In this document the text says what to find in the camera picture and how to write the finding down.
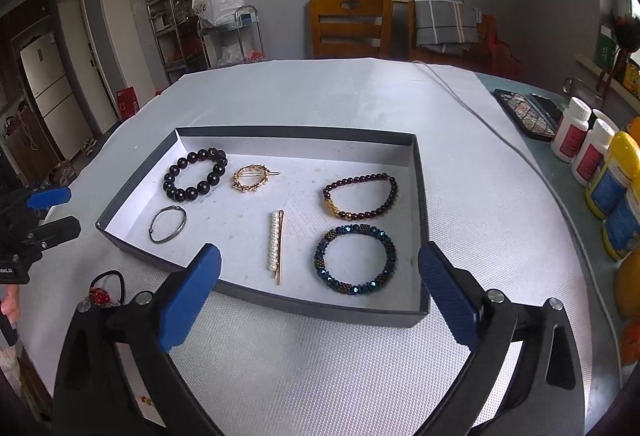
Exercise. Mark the grey plaid cloth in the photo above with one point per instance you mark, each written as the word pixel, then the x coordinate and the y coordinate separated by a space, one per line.
pixel 440 26

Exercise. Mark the metal cart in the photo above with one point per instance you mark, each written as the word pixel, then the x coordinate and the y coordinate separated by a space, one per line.
pixel 250 36

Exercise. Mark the yellow bottle blue label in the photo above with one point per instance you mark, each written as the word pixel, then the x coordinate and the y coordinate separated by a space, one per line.
pixel 625 226
pixel 612 181

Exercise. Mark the white fridge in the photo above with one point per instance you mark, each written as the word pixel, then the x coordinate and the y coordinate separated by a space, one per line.
pixel 47 96

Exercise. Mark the person's left hand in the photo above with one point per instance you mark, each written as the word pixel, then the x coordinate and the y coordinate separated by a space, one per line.
pixel 7 306

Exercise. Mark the gold round hair clip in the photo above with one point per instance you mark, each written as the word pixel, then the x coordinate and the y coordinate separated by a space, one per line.
pixel 240 183

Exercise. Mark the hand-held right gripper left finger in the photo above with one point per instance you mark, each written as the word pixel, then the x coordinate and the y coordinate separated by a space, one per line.
pixel 192 296

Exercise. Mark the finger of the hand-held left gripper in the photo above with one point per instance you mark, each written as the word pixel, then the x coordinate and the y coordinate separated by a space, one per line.
pixel 47 197
pixel 57 231

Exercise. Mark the red jar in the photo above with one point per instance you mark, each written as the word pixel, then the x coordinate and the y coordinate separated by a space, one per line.
pixel 632 341

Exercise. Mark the silver bangle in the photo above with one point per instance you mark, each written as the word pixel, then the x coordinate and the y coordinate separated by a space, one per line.
pixel 182 221

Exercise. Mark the green box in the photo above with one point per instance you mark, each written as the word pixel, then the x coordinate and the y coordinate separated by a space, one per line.
pixel 605 48

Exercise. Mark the orange fruit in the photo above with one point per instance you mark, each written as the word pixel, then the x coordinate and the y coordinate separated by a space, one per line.
pixel 635 128

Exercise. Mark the dark dried flower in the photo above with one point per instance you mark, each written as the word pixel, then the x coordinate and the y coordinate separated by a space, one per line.
pixel 627 33

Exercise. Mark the red box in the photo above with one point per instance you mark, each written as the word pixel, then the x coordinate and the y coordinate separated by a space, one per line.
pixel 126 102

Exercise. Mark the dark makeup palette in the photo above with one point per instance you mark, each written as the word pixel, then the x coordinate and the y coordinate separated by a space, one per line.
pixel 520 113

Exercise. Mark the pearl hair pin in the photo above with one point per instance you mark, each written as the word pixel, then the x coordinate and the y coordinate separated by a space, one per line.
pixel 273 241

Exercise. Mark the metal shelf rack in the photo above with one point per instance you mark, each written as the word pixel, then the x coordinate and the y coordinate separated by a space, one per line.
pixel 167 26

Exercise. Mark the orange liquid jar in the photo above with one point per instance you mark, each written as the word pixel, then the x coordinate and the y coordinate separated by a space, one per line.
pixel 631 286

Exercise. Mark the white bottle red label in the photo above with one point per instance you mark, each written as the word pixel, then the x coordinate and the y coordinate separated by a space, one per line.
pixel 592 156
pixel 570 136

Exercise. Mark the red bag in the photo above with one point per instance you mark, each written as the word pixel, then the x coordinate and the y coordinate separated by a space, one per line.
pixel 500 51

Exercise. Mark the white plastic bag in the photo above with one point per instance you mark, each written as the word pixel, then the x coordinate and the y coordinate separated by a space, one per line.
pixel 220 3

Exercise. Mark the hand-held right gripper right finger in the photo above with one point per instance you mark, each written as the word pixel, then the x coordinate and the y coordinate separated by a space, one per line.
pixel 447 296

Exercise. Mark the dark grey cardboard box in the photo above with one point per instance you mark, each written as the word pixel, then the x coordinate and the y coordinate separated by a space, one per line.
pixel 225 226

